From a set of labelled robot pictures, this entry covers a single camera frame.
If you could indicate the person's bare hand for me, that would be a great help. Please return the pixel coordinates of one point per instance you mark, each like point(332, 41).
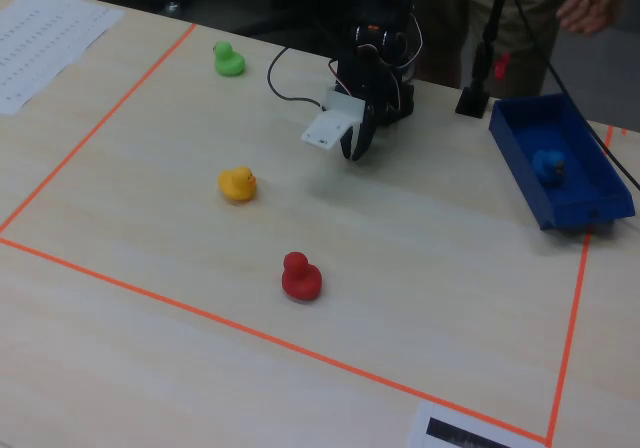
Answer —
point(597, 0)

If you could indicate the white paper with black bar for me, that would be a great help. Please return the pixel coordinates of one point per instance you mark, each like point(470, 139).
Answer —
point(450, 430)

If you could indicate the red clamp knob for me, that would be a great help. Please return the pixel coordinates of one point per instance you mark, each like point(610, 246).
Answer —
point(502, 65)

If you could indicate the person in khaki trousers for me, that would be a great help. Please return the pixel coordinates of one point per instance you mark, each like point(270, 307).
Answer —
point(450, 18)

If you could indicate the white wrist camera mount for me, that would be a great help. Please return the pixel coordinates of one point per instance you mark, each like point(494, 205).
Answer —
point(327, 125)

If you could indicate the white printed paper sheet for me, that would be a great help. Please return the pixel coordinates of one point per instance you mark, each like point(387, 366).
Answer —
point(45, 43)

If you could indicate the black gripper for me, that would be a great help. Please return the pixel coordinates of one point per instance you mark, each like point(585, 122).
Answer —
point(368, 120)

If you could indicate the black camera stand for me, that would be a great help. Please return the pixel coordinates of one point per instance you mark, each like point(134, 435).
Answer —
point(472, 100)

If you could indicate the green rubber duck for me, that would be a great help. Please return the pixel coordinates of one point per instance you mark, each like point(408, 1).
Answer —
point(228, 61)

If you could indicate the orange tape line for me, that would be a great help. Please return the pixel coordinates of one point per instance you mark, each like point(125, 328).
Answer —
point(100, 125)
point(570, 333)
point(275, 339)

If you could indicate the yellow rubber duck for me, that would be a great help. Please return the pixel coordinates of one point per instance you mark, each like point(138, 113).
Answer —
point(237, 184)

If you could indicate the blue rubber duck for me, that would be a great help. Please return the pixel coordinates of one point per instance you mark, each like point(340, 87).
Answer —
point(547, 165)

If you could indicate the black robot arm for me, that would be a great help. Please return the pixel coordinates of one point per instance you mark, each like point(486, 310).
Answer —
point(387, 15)

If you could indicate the blue plastic box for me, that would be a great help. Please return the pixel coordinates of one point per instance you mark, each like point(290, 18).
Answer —
point(575, 193)

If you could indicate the red rubber duck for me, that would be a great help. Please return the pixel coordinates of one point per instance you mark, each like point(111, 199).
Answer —
point(301, 279)

